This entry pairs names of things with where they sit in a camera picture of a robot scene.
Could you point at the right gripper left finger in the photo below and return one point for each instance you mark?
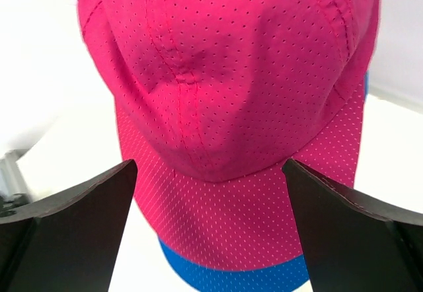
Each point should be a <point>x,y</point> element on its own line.
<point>68,241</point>

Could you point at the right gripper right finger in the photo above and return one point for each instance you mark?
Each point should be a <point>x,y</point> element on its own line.
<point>350,240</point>

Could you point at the blue cap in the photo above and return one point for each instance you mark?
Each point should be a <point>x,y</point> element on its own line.
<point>291,275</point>

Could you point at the pink cap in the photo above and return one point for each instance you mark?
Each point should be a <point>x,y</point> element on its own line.
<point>213,97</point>

